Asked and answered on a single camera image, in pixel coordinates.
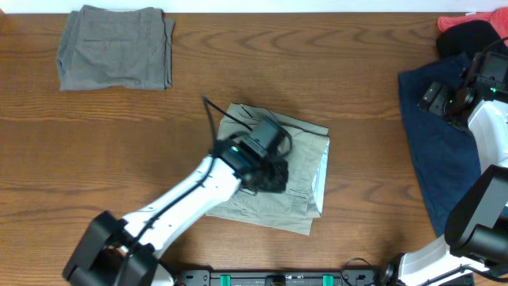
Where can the red cloth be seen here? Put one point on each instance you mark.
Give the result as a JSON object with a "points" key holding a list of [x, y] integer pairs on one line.
{"points": [[497, 19]]}

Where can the navy blue shorts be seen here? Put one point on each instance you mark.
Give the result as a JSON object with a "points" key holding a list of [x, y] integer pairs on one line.
{"points": [[449, 154]]}

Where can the folded grey shorts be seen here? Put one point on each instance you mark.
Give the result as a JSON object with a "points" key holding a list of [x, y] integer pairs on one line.
{"points": [[103, 48]]}

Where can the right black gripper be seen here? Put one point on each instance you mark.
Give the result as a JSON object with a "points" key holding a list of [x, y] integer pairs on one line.
{"points": [[438, 104]]}

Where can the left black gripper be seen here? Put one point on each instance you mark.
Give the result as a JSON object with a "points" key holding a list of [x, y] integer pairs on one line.
{"points": [[281, 185]]}

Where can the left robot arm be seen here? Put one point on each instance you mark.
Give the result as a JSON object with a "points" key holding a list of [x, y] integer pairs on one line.
{"points": [[127, 251]]}

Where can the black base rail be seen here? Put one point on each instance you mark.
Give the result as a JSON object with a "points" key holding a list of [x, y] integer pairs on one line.
{"points": [[352, 276]]}

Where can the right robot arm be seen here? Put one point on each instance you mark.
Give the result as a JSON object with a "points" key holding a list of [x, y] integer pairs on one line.
{"points": [[474, 240]]}

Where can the black cloth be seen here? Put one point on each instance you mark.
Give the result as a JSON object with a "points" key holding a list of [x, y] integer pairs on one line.
{"points": [[470, 37]]}

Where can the beige khaki shorts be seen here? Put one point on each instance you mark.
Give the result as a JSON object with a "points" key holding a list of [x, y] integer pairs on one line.
{"points": [[302, 201]]}

